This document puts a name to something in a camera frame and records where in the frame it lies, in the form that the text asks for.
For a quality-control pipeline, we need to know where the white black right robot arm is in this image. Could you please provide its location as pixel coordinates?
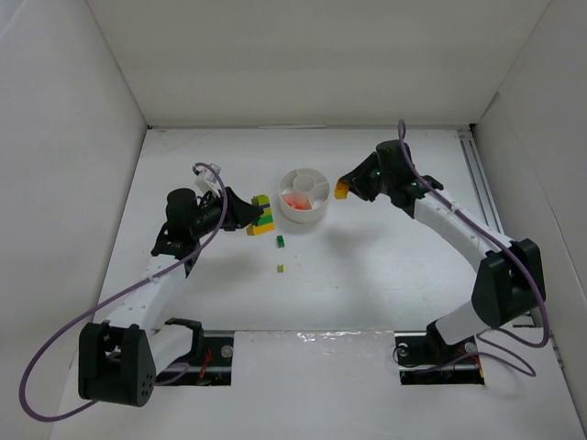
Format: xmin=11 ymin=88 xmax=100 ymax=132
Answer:
xmin=334 ymin=139 xmax=546 ymax=365

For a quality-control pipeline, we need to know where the orange round lego dish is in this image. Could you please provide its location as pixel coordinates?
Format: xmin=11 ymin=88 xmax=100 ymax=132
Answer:
xmin=282 ymin=192 xmax=313 ymax=211

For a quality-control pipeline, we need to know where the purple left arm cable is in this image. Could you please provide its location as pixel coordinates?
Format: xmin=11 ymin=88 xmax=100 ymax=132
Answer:
xmin=17 ymin=160 xmax=228 ymax=422

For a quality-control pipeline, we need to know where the multicolour lego assembly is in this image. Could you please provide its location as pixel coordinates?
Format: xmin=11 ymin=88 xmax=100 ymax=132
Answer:
xmin=247 ymin=194 xmax=274 ymax=237

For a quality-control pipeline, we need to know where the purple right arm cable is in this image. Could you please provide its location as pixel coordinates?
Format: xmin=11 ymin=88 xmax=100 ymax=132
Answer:
xmin=396 ymin=118 xmax=550 ymax=378

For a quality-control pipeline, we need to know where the white round divided container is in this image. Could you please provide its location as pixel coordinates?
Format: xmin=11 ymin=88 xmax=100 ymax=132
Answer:
xmin=278 ymin=168 xmax=330 ymax=224

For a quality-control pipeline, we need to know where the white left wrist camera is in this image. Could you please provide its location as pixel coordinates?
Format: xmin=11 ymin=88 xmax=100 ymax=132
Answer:
xmin=193 ymin=163 xmax=221 ymax=197

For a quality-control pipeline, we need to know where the aluminium side rail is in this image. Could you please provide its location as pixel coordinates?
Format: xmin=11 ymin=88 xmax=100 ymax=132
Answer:
xmin=458 ymin=129 xmax=536 ymax=327

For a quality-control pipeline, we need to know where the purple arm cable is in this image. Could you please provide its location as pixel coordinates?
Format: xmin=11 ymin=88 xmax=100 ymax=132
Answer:
xmin=17 ymin=160 xmax=228 ymax=422
xmin=396 ymin=118 xmax=550 ymax=378

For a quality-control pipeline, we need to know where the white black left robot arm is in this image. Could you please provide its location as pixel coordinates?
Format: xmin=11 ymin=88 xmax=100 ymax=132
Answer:
xmin=78 ymin=188 xmax=263 ymax=407

